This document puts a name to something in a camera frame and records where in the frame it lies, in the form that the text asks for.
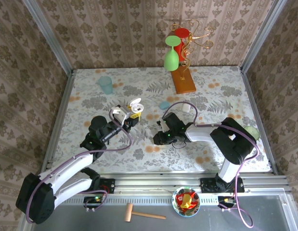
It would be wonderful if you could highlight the patterned round bowl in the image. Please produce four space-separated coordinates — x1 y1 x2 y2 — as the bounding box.
171 186 201 218

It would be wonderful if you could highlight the red wine glass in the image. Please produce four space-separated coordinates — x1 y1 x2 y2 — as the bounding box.
174 27 190 64

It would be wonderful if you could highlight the gold wire glass rack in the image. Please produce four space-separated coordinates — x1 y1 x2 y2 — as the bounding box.
169 19 214 95

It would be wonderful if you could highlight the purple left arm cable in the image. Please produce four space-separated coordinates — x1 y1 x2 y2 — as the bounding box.
26 107 134 225

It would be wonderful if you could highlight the perforated metal strip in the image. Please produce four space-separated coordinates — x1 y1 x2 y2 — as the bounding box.
38 194 293 206

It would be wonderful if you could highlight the yellow snack packet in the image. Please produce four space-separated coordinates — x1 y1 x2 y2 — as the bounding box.
181 193 192 208

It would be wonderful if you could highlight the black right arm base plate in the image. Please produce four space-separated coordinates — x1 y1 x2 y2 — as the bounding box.
200 177 245 193

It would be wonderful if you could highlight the teal textured plastic cup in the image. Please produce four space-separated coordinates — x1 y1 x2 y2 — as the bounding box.
98 76 114 95

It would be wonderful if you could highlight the small black control board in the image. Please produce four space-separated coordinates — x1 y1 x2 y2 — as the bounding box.
217 196 237 212
83 196 106 213

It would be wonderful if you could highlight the aluminium frame post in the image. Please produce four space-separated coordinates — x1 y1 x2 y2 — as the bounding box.
240 0 288 73
22 0 74 73

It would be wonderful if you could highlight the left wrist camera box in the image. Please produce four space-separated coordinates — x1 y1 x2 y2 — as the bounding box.
111 104 132 123

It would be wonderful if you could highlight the white oval earbuds charging case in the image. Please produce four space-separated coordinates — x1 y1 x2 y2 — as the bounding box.
129 98 144 114

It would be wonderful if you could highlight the wooden mallet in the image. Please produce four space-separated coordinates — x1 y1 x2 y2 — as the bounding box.
124 203 167 222

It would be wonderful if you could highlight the aluminium table side rail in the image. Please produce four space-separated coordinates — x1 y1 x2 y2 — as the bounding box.
239 67 279 176
41 69 76 171

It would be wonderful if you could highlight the red snack packet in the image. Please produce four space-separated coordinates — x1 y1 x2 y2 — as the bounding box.
175 191 198 210

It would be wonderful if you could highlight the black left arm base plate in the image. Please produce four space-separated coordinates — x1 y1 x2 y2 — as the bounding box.
72 178 116 194

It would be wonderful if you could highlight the green wine glass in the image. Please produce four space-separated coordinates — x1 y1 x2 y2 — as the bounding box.
163 35 181 72

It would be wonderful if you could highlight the pale green round plate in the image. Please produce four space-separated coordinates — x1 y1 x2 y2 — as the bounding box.
244 125 260 141

